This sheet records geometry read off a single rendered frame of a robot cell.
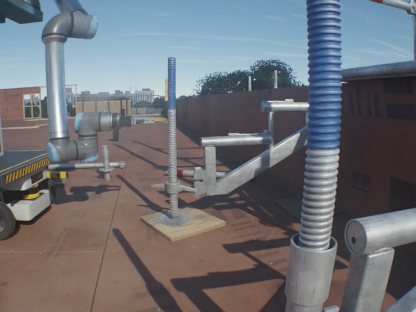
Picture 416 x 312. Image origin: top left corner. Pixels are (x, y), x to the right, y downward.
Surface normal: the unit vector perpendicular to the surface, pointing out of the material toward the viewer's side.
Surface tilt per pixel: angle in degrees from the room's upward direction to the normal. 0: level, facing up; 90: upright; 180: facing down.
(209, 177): 90
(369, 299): 90
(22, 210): 90
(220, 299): 0
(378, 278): 90
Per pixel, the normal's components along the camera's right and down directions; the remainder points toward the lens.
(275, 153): 0.21, 0.17
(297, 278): -0.79, 0.11
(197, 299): 0.00, -0.99
